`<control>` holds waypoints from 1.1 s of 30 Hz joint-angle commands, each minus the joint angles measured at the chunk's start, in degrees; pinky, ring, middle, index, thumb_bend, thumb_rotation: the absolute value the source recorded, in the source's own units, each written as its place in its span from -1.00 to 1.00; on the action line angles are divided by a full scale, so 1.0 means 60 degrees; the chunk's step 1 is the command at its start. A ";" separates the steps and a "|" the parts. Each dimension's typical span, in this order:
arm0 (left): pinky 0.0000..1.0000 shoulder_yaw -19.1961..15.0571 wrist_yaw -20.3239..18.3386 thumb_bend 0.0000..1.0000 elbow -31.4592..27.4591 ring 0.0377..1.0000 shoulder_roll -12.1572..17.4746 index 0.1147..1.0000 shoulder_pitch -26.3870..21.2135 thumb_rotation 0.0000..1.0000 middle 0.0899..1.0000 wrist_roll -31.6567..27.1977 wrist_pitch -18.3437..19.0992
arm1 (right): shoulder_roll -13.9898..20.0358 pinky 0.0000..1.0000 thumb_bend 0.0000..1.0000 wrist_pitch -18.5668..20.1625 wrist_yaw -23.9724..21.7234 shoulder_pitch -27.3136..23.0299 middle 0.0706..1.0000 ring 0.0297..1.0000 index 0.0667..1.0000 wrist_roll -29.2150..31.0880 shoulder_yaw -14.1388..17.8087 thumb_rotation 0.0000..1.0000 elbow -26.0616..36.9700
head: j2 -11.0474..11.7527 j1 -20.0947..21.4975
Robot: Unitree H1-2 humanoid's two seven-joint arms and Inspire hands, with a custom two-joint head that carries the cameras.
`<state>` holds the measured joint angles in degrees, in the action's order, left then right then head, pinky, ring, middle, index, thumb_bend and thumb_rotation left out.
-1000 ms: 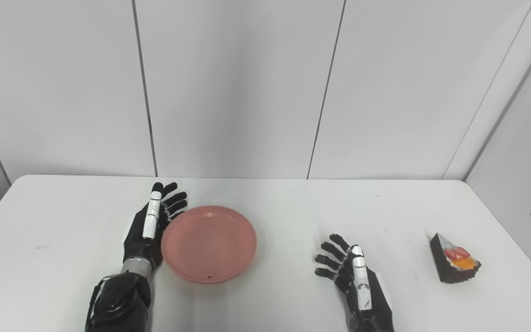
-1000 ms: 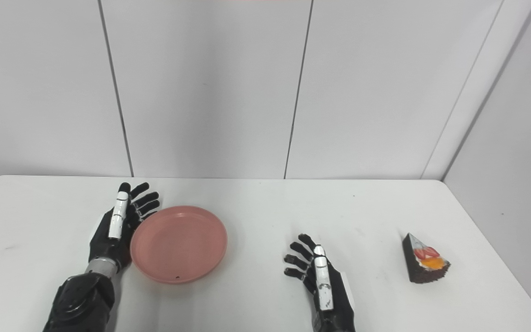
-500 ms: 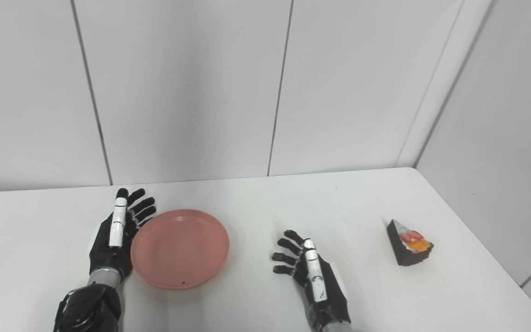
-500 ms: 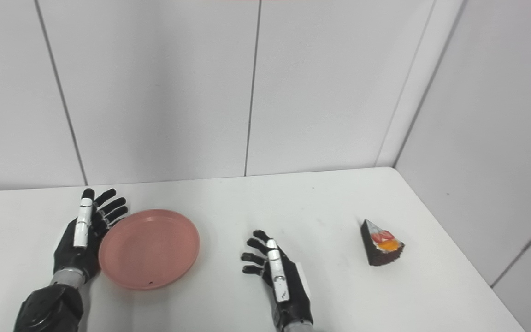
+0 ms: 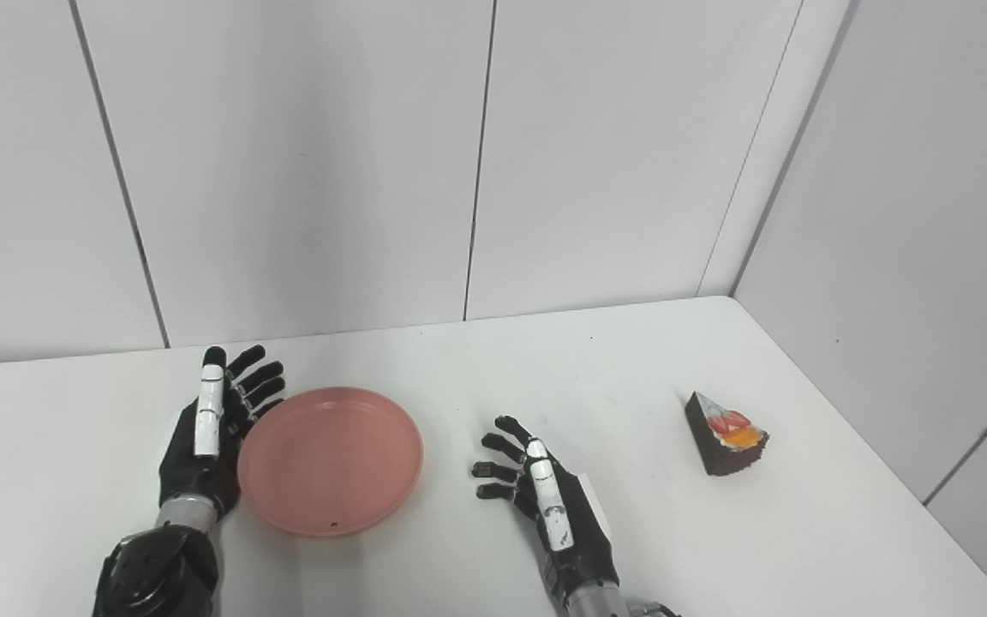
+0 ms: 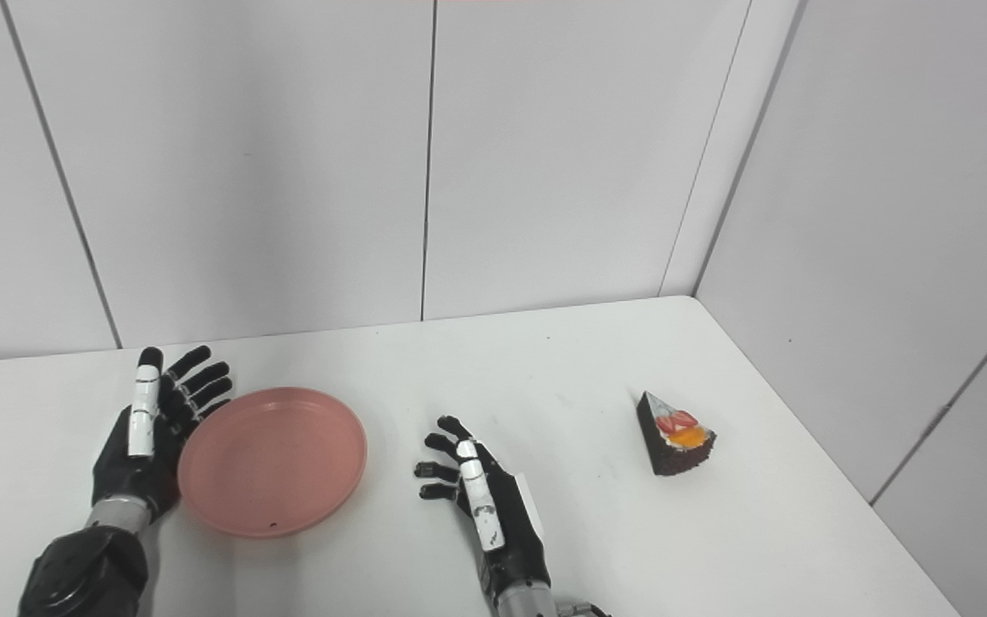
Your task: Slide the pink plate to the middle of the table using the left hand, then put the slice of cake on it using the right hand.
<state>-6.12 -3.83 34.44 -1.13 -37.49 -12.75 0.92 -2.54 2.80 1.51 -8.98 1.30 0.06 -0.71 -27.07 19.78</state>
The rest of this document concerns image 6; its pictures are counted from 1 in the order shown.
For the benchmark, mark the black and white left hand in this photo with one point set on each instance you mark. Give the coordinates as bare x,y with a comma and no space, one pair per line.
129,467

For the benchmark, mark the black and white right hand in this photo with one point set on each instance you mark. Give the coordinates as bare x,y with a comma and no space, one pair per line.
506,531

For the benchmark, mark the pink round plate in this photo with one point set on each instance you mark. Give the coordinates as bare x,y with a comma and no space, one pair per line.
275,463

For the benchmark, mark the chocolate cake slice with fruit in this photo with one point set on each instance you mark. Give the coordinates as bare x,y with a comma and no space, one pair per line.
673,441

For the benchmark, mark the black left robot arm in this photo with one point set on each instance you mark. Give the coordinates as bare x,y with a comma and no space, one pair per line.
86,566

